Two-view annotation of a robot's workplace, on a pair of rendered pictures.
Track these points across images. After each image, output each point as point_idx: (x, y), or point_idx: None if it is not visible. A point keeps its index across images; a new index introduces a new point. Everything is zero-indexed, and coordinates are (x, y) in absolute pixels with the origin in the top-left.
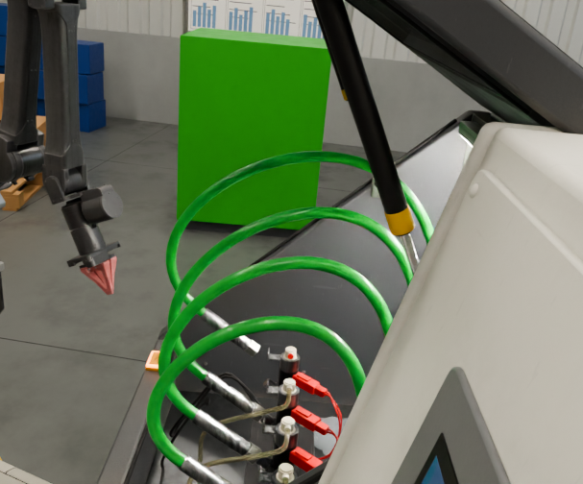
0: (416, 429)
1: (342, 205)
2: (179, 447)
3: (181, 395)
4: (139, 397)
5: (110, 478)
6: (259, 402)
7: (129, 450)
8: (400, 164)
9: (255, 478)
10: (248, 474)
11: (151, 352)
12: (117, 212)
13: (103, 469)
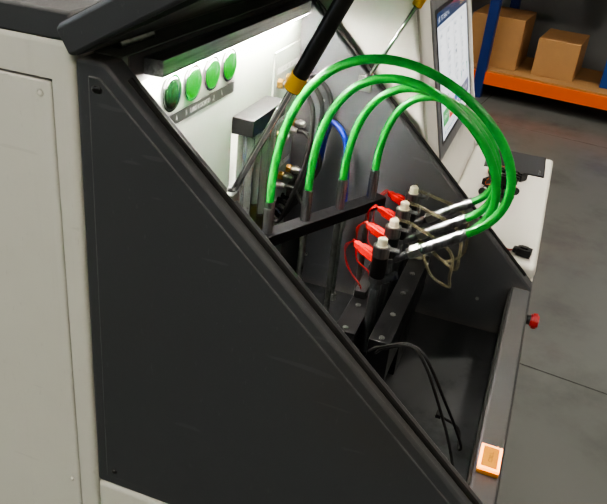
0: (430, 27)
1: (271, 243)
2: None
3: (479, 207)
4: (501, 419)
5: (510, 350)
6: (381, 345)
7: (500, 367)
8: (204, 160)
9: (400, 302)
10: (404, 305)
11: (499, 468)
12: None
13: (518, 359)
